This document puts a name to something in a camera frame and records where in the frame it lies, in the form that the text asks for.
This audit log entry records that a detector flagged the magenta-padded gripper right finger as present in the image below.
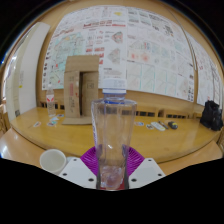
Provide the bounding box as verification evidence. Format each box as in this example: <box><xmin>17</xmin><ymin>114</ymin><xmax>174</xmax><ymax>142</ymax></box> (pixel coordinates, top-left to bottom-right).
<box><xmin>127</xmin><ymin>146</ymin><xmax>167</xmax><ymax>190</ymax></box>

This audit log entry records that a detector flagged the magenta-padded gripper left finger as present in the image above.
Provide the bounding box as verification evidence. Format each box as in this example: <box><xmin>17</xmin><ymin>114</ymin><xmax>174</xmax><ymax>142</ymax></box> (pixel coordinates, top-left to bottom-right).
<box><xmin>58</xmin><ymin>146</ymin><xmax>98</xmax><ymax>189</ymax></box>

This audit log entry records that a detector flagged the clear plastic bottle white cap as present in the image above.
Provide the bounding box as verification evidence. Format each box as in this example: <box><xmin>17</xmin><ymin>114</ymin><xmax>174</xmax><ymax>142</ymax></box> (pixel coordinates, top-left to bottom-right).
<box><xmin>90</xmin><ymin>78</ymin><xmax>138</xmax><ymax>191</ymax></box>

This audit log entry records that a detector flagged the flat round red coaster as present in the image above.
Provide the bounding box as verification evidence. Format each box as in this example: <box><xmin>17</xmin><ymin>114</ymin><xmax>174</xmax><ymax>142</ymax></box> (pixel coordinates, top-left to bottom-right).
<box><xmin>95</xmin><ymin>180</ymin><xmax>130</xmax><ymax>191</ymax></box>

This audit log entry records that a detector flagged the white ceramic mug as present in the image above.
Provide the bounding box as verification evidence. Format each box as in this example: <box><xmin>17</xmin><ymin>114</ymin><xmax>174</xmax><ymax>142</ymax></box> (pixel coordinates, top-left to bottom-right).
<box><xmin>39</xmin><ymin>148</ymin><xmax>68</xmax><ymax>176</ymax></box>

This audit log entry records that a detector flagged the white oblong device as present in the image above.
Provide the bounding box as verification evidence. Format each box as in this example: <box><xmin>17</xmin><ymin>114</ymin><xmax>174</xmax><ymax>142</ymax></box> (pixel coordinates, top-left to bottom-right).
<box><xmin>150</xmin><ymin>121</ymin><xmax>167</xmax><ymax>132</ymax></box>

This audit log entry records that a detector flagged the small black device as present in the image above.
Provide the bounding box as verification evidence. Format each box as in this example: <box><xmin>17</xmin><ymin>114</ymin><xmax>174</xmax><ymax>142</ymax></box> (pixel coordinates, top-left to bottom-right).
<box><xmin>167</xmin><ymin>121</ymin><xmax>179</xmax><ymax>130</ymax></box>

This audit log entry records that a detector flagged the small bottle with red label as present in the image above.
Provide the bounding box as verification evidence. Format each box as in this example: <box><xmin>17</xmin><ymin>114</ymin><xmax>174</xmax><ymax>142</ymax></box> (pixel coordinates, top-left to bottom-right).
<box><xmin>45</xmin><ymin>83</ymin><xmax>57</xmax><ymax>118</ymax></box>

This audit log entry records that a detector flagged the brown cardboard box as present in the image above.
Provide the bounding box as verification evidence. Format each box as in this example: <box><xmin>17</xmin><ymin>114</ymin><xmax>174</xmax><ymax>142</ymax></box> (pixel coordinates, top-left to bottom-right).
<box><xmin>61</xmin><ymin>54</ymin><xmax>100</xmax><ymax>126</ymax></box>

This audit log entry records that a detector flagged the black bag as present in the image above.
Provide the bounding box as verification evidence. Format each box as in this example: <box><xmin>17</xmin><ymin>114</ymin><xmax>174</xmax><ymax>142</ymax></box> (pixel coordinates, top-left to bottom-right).
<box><xmin>199</xmin><ymin>99</ymin><xmax>224</xmax><ymax>132</ymax></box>

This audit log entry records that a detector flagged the wall poster with diagrams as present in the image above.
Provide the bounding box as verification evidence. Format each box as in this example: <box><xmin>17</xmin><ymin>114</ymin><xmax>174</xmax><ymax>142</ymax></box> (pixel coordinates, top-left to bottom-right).
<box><xmin>125</xmin><ymin>5</ymin><xmax>197</xmax><ymax>103</ymax></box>
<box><xmin>186</xmin><ymin>31</ymin><xmax>224</xmax><ymax>109</ymax></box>

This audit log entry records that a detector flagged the wall poster with teal map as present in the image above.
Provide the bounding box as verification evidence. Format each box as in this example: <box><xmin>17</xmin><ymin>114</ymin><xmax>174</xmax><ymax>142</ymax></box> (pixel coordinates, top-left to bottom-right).
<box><xmin>42</xmin><ymin>8</ymin><xmax>129</xmax><ymax>92</ymax></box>

